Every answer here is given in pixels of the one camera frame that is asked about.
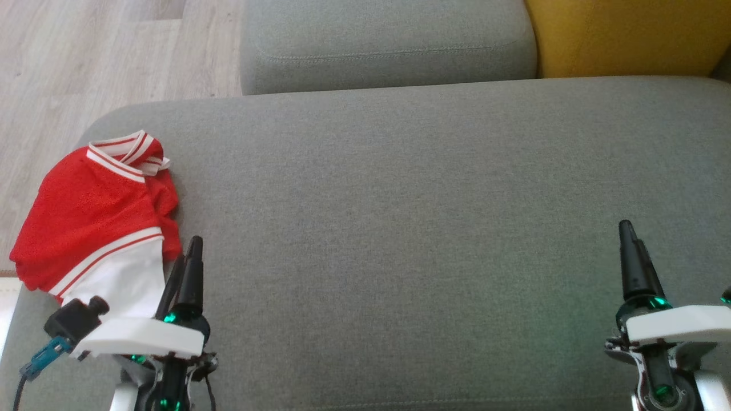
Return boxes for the large grey sofa seat cushion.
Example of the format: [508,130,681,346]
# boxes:
[0,76,731,411]

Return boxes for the yellow sofa backrest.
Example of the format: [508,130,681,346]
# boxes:
[524,0,731,79]

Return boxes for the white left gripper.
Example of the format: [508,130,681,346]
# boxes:
[71,235,219,411]

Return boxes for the red shirt with white sleeves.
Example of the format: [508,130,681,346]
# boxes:
[9,130,183,319]

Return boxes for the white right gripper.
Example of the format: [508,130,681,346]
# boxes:
[604,220,731,400]

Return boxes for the blue-plug left camera cable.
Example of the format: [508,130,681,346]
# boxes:
[11,336,74,411]

